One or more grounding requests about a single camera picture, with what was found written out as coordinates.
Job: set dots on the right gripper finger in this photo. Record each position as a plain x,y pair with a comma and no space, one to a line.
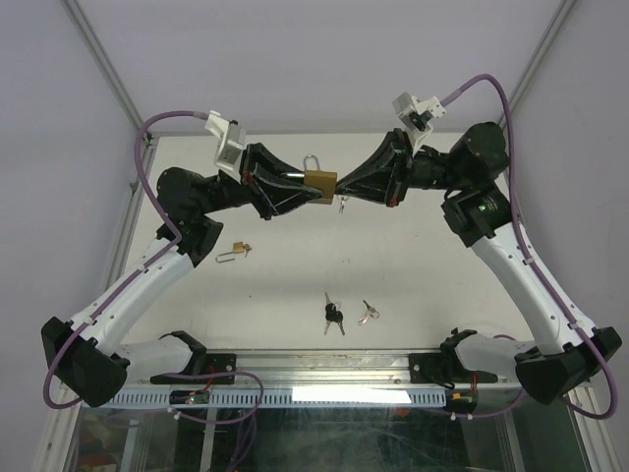
374,188
376,170

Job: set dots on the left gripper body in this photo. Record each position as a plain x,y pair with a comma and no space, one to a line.
251,180

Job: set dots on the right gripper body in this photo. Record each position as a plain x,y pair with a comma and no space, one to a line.
400,172

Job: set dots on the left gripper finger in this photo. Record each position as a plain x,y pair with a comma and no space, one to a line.
278,195
268,161

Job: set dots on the silver key set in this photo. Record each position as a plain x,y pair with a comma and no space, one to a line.
370,313
342,200

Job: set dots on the medium brass padlock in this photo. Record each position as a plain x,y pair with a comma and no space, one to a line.
323,181

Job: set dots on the small brass padlock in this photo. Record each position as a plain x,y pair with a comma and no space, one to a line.
237,250

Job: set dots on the black headed key set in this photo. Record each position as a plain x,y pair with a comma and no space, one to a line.
333,315

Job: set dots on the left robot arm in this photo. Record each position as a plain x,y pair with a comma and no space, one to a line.
186,238

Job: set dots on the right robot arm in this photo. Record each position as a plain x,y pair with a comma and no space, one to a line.
567,348

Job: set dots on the tall brass padlock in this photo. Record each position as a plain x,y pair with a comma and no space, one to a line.
311,163

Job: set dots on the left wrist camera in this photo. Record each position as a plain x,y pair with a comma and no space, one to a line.
231,143

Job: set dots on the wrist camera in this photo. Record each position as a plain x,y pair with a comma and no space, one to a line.
417,117
231,143

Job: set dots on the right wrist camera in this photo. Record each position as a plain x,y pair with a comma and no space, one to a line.
417,117

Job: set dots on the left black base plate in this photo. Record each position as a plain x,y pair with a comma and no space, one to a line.
195,373

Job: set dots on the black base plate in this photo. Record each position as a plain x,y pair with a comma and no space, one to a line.
195,373
437,368

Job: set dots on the aluminium mounting rail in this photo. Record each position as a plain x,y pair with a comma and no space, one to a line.
324,366

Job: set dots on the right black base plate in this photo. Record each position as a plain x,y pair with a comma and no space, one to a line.
437,368

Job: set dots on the white slotted cable duct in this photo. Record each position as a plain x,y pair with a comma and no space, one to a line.
293,397

